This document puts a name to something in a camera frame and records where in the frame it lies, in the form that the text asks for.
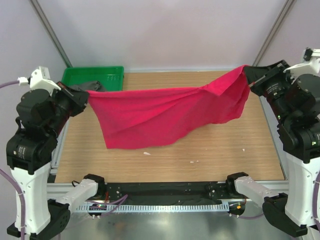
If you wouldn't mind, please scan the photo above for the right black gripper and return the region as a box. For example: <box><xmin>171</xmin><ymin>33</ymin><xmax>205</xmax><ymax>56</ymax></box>
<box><xmin>243</xmin><ymin>60</ymin><xmax>297</xmax><ymax>125</ymax></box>

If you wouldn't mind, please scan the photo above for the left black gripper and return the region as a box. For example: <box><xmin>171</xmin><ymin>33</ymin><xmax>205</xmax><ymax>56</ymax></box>
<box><xmin>46</xmin><ymin>79</ymin><xmax>90</xmax><ymax>137</ymax></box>

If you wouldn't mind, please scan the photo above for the pink red t-shirt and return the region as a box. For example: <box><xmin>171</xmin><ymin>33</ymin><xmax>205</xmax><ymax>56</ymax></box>
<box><xmin>88</xmin><ymin>66</ymin><xmax>250</xmax><ymax>149</ymax></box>

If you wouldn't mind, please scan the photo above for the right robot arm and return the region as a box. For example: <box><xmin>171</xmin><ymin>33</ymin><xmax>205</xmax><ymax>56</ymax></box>
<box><xmin>225</xmin><ymin>60</ymin><xmax>320</xmax><ymax>238</ymax></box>

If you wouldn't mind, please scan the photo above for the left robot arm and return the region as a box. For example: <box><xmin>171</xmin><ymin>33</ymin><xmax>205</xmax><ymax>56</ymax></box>
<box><xmin>6</xmin><ymin>82</ymin><xmax>106</xmax><ymax>240</ymax></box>

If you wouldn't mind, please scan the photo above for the grey t-shirt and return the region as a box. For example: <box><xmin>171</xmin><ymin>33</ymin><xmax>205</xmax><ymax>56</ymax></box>
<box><xmin>69</xmin><ymin>80</ymin><xmax>108</xmax><ymax>92</ymax></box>

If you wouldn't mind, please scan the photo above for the green plastic tray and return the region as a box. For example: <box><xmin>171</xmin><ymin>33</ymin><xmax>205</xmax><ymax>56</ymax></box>
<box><xmin>61</xmin><ymin>66</ymin><xmax>124</xmax><ymax>92</ymax></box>

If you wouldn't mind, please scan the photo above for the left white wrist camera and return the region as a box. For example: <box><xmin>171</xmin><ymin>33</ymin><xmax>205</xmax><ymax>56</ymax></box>
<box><xmin>17</xmin><ymin>66</ymin><xmax>61</xmax><ymax>95</ymax></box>

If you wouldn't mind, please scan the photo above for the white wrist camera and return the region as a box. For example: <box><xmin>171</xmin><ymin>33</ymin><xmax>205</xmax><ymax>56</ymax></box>
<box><xmin>283</xmin><ymin>47</ymin><xmax>320</xmax><ymax>78</ymax></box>
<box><xmin>17</xmin><ymin>66</ymin><xmax>61</xmax><ymax>95</ymax></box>

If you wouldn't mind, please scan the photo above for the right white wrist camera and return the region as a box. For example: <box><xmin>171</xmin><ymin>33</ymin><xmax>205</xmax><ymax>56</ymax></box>
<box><xmin>283</xmin><ymin>47</ymin><xmax>320</xmax><ymax>78</ymax></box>

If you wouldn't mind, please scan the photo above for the aluminium frame rail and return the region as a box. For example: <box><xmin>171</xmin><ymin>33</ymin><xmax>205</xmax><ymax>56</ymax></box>
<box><xmin>47</xmin><ymin>180</ymin><xmax>289</xmax><ymax>200</ymax></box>

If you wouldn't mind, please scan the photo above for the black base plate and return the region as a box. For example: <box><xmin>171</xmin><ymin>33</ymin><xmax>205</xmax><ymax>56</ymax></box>
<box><xmin>106</xmin><ymin>181</ymin><xmax>243</xmax><ymax>206</ymax></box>

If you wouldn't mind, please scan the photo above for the white slotted cable duct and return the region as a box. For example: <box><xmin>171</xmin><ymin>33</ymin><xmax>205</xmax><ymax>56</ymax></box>
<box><xmin>75</xmin><ymin>202</ymin><xmax>229</xmax><ymax>214</ymax></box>

